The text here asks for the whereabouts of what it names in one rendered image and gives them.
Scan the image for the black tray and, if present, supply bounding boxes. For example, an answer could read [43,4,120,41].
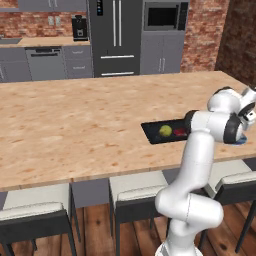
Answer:
[140,117,189,145]

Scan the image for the red steak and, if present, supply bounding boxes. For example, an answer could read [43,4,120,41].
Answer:
[172,127,188,137]

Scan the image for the blue plate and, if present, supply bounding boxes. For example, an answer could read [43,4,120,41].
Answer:
[231,134,248,146]

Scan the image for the white cushioned dark stool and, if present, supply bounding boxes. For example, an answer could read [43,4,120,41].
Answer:
[108,169,172,256]
[0,182,82,256]
[198,159,256,254]

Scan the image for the grey tall cupboard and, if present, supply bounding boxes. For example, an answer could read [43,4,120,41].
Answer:
[139,30,186,75]

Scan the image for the grey base cupboards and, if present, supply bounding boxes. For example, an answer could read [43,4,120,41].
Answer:
[0,44,94,83]

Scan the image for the dark grey fridge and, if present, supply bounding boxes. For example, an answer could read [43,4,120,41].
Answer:
[87,0,145,78]

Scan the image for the grey dishwasher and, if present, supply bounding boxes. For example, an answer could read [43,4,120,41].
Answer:
[25,46,67,82]

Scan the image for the black coffee machine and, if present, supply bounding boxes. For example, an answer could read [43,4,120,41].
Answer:
[71,14,89,42]

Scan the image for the black microwave oven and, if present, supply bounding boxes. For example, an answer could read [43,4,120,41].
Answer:
[142,0,190,33]

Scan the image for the grey sink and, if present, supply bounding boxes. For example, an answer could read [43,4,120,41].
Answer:
[0,37,23,45]

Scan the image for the grey wall cupboards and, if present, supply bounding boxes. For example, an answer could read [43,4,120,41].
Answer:
[0,0,88,13]

